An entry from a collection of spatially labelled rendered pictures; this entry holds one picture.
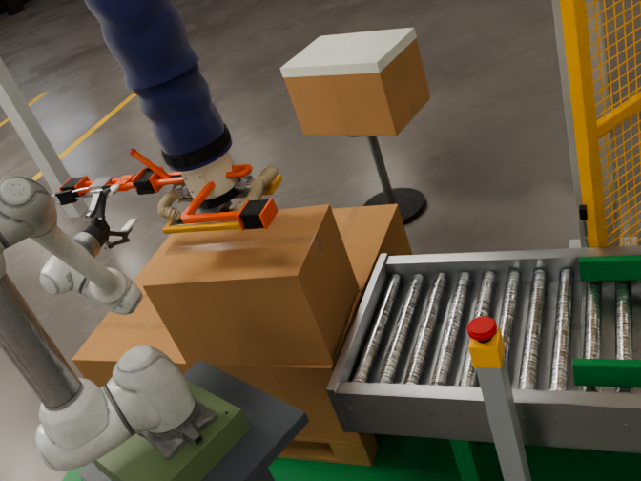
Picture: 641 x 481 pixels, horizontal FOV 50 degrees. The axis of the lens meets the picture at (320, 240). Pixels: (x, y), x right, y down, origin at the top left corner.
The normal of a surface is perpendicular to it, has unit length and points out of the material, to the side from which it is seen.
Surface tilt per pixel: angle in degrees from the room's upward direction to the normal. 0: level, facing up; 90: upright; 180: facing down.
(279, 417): 0
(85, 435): 87
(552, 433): 90
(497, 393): 90
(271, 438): 0
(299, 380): 90
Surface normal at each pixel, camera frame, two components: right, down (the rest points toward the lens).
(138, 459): -0.29, -0.80
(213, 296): -0.26, 0.60
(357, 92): -0.53, 0.60
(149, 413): 0.46, 0.38
